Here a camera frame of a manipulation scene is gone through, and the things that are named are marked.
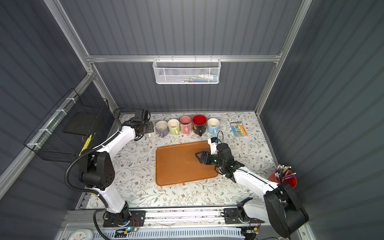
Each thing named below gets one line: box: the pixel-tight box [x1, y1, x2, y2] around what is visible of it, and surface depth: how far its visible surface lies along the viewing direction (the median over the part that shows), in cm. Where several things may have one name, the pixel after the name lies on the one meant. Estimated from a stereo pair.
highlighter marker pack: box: [230, 121, 247, 137], surface depth 111 cm
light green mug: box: [167, 118, 180, 136], surface depth 103 cm
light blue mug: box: [207, 118, 220, 135], surface depth 104 cm
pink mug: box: [179, 115, 192, 135], surface depth 104 cm
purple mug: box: [155, 120, 169, 138], surface depth 106 cm
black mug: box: [192, 114, 207, 137], surface depth 104 cm
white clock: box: [68, 229, 93, 240], surface depth 69 cm
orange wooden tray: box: [155, 141, 219, 186], surface depth 96 cm
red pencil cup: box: [267, 169, 297, 189], surface depth 75 cm
